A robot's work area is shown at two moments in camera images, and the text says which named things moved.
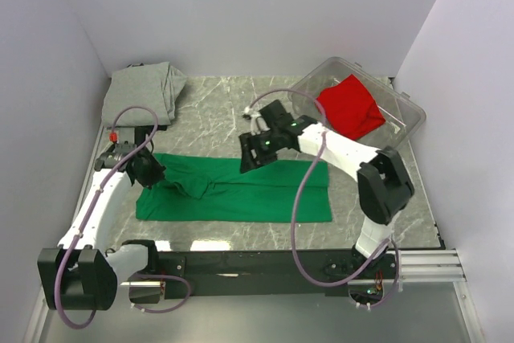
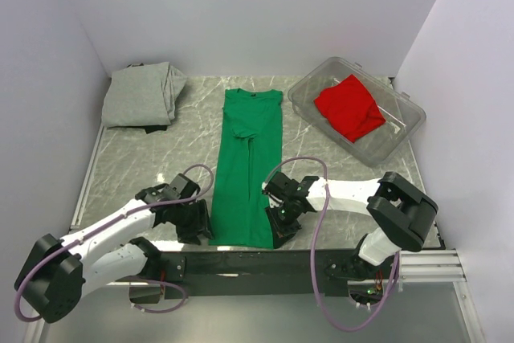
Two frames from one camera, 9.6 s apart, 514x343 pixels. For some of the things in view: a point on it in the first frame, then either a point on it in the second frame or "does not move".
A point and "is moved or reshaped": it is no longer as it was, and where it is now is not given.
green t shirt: (203, 189) is moved or reshaped
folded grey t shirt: (154, 86) does not move
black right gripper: (247, 143) -> (281, 233)
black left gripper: (157, 174) -> (201, 224)
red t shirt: (349, 108) does not move
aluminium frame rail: (430, 266) does not move
